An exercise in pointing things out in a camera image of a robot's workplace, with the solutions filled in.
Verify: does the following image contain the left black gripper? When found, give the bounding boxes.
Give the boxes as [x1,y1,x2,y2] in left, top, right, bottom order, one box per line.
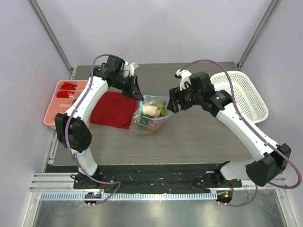
[112,74,144,102]

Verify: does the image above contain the clear zip top bag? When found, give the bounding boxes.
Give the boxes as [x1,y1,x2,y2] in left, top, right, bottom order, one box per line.
[129,95,173,135]

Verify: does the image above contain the white toy radish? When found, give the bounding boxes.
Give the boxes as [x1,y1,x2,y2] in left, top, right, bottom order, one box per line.
[142,105,157,116]

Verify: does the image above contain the red toy grapes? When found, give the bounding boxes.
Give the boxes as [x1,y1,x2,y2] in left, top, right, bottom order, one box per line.
[147,116,166,130]

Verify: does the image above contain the toy pineapple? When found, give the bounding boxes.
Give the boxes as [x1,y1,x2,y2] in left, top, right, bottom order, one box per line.
[138,121,159,134]

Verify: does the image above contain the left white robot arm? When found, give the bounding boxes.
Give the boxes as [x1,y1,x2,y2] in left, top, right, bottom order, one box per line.
[54,54,143,189]

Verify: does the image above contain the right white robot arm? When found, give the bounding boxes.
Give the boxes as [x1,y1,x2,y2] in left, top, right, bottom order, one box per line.
[167,70,291,187]

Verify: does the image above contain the red folded cloth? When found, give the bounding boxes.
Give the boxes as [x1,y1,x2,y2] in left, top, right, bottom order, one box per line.
[90,91,138,129]

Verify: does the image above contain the red item in tray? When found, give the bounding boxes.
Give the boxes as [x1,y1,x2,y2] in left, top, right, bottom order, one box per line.
[61,82,77,90]
[56,90,74,98]

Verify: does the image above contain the pink compartment tray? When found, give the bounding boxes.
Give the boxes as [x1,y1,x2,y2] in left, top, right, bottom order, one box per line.
[44,80,88,130]

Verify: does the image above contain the white plastic basket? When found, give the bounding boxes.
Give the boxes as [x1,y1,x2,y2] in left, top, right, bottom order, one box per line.
[210,70,269,124]

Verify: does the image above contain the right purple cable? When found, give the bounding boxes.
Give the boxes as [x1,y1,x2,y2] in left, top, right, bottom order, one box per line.
[179,59,303,208]

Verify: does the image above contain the purple cable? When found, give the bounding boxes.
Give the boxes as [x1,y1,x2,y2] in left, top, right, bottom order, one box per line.
[66,54,121,205]
[179,59,303,208]

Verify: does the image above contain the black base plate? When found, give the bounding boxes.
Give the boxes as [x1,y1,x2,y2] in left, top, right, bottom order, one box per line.
[71,164,242,194]

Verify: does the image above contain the white slotted cable duct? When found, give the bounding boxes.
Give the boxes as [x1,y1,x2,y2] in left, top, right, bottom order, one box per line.
[40,191,217,201]

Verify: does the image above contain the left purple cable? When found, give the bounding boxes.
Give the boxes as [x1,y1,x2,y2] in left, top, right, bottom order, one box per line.
[66,54,121,205]

